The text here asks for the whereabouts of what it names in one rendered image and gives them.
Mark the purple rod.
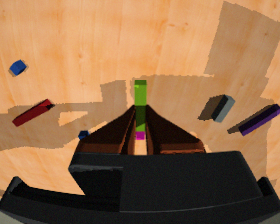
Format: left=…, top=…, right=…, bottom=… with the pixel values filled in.
left=238, top=103, right=280, bottom=136

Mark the small blue cube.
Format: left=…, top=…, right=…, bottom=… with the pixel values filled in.
left=10, top=60, right=27, bottom=76

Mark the small magenta block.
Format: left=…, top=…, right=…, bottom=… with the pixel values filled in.
left=136, top=132, right=145, bottom=140

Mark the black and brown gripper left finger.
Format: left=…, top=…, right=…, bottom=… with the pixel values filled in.
left=73, top=104, right=136, bottom=155

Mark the red rod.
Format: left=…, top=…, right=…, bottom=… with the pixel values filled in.
left=12, top=99, right=53, bottom=127

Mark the grey rectangular block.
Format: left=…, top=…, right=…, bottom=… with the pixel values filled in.
left=211, top=94, right=236, bottom=123

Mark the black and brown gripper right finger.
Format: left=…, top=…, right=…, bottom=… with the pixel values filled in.
left=145, top=104, right=207, bottom=155

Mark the lime green rod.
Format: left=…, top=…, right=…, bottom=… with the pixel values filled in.
left=134, top=80, right=147, bottom=132

